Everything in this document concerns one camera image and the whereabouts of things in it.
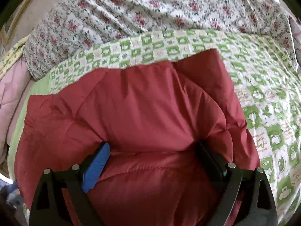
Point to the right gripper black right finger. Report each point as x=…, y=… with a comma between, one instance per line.
x=234, y=184

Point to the red quilted puffer jacket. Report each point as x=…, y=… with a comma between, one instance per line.
x=151, y=116

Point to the pink quilt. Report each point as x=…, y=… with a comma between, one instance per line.
x=15, y=86

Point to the green white patterned bedspread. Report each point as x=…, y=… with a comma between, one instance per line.
x=265, y=82

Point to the yellow patterned cloth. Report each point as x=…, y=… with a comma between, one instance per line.
x=12, y=56

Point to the floral rose print duvet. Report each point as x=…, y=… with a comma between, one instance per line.
x=74, y=25

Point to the pink plaid pillow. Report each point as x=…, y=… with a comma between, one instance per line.
x=296, y=34

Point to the framed picture on wall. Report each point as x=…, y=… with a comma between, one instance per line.
x=11, y=13

